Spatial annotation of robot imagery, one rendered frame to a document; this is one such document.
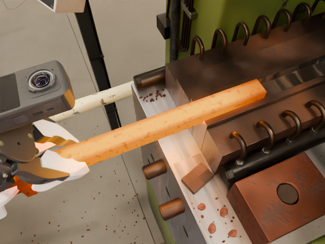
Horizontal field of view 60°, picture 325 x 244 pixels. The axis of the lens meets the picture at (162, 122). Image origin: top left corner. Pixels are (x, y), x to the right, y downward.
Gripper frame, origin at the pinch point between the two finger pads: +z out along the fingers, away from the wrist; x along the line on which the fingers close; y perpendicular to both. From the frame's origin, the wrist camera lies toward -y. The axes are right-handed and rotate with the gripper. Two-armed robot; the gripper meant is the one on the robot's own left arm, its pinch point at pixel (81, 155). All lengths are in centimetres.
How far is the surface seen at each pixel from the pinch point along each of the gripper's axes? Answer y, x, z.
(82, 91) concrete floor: 49, -94, 87
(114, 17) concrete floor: 15, -149, 106
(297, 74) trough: -31.9, -0.6, 19.6
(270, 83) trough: -27.3, -1.0, 17.0
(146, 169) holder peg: -1.7, 1.0, 14.4
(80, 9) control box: -4.1, -39.2, 10.1
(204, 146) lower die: -12.9, 3.4, 13.8
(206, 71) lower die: -19.7, -7.1, 12.3
